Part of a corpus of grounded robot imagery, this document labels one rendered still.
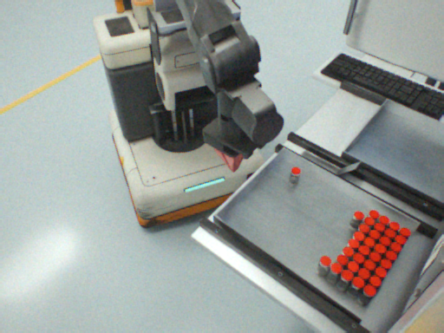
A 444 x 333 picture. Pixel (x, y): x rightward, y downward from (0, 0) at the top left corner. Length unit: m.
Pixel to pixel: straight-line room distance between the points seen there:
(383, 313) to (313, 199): 0.28
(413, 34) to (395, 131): 0.44
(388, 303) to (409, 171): 0.36
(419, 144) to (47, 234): 1.62
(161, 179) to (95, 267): 0.49
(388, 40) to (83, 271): 1.53
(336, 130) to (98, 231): 1.27
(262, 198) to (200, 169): 0.88
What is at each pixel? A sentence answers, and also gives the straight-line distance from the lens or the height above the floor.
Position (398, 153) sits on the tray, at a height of 0.88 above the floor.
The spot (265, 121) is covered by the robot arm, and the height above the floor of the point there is 1.21.
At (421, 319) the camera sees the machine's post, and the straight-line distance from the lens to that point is 0.56.
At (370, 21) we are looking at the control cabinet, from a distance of 1.52.
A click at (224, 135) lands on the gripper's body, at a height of 1.13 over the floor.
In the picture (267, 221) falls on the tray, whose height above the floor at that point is 0.88.
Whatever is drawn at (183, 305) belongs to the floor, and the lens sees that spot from 1.73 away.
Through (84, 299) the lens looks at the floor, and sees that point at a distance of 1.83.
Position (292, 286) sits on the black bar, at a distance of 0.78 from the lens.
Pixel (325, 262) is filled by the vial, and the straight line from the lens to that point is 0.78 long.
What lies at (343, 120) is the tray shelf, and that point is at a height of 0.88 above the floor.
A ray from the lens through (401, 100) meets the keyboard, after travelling 1.35.
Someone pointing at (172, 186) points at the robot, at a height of 0.27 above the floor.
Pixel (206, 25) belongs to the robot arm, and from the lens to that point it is 0.59.
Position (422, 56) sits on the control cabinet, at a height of 0.87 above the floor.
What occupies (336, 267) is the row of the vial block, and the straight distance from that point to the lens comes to 0.78.
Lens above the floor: 1.60
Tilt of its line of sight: 48 degrees down
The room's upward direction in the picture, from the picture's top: straight up
